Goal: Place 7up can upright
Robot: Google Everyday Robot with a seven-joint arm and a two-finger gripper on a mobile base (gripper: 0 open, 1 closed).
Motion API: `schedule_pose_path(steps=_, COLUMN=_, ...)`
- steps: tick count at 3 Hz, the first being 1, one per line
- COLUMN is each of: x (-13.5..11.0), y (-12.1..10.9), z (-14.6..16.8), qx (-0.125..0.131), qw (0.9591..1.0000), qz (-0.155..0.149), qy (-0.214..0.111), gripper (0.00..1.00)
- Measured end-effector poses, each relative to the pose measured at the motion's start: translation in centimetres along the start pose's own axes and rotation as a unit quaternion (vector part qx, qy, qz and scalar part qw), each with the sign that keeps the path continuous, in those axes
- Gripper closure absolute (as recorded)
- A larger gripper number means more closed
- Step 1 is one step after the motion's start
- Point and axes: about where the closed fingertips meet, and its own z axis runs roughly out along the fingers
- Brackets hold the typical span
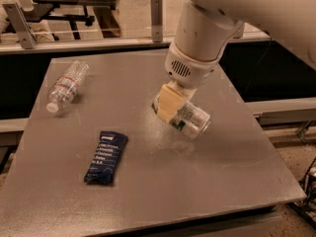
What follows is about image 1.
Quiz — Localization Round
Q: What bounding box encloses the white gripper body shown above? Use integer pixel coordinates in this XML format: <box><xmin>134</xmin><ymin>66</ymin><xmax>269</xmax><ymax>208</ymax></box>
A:
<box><xmin>165</xmin><ymin>42</ymin><xmax>218</xmax><ymax>98</ymax></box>

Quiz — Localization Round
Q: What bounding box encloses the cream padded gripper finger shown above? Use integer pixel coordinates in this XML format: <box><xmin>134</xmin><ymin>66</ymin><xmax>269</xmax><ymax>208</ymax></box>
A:
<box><xmin>157</xmin><ymin>84</ymin><xmax>195</xmax><ymax>122</ymax></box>

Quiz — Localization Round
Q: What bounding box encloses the silver green 7up can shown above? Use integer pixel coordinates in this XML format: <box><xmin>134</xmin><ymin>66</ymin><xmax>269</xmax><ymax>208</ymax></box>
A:
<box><xmin>152</xmin><ymin>94</ymin><xmax>210</xmax><ymax>139</ymax></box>

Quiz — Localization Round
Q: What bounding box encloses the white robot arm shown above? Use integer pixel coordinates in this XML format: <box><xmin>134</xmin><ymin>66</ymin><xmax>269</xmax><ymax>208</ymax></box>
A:
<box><xmin>157</xmin><ymin>0</ymin><xmax>316</xmax><ymax>122</ymax></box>

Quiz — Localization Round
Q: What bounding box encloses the dark blue snack bar wrapper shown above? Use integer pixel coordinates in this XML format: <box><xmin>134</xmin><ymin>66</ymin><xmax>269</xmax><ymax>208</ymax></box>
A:
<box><xmin>84</xmin><ymin>131</ymin><xmax>128</xmax><ymax>185</ymax></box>

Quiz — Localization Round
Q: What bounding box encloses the clear plastic water bottle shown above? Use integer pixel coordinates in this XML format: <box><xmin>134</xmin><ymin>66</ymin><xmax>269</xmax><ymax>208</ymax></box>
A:
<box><xmin>46</xmin><ymin>60</ymin><xmax>89</xmax><ymax>114</ymax></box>

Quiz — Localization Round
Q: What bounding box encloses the black table behind glass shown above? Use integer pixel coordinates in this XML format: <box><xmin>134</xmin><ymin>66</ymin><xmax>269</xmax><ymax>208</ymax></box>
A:
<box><xmin>26</xmin><ymin>0</ymin><xmax>119</xmax><ymax>40</ymax></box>

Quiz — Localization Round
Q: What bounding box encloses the middle metal glass bracket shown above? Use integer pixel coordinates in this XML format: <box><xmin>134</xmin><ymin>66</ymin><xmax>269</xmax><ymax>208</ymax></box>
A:
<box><xmin>150</xmin><ymin>0</ymin><xmax>163</xmax><ymax>42</ymax></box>

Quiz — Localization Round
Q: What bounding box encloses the left metal glass bracket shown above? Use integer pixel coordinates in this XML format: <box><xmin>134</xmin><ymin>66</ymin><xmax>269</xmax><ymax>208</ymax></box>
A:
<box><xmin>3</xmin><ymin>3</ymin><xmax>37</xmax><ymax>49</ymax></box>

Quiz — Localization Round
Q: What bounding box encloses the black wire rack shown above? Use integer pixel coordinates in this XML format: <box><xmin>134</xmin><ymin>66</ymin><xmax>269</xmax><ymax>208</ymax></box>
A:
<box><xmin>289</xmin><ymin>157</ymin><xmax>316</xmax><ymax>230</ymax></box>

